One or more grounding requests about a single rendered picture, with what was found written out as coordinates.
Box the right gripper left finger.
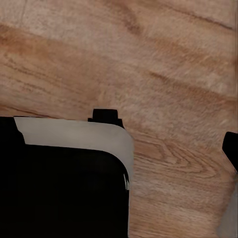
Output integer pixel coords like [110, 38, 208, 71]
[0, 132, 26, 191]

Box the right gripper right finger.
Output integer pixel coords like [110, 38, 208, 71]
[222, 132, 238, 171]

